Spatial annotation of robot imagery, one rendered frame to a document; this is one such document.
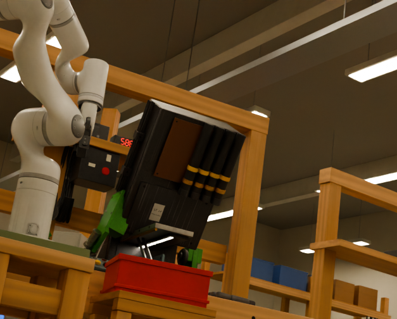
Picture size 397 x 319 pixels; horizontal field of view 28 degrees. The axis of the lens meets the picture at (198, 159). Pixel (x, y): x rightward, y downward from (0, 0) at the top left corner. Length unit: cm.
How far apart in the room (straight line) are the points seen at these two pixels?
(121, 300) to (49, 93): 66
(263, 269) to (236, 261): 491
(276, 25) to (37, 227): 595
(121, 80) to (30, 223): 145
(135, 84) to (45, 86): 133
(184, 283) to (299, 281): 641
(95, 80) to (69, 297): 76
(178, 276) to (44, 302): 50
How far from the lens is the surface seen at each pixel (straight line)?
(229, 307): 299
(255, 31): 831
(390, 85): 982
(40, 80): 239
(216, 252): 378
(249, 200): 381
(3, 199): 344
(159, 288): 254
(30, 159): 240
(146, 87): 370
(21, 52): 237
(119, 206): 311
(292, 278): 888
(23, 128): 246
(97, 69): 267
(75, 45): 257
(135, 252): 327
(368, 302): 972
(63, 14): 251
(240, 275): 373
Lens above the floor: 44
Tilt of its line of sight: 19 degrees up
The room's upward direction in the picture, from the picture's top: 8 degrees clockwise
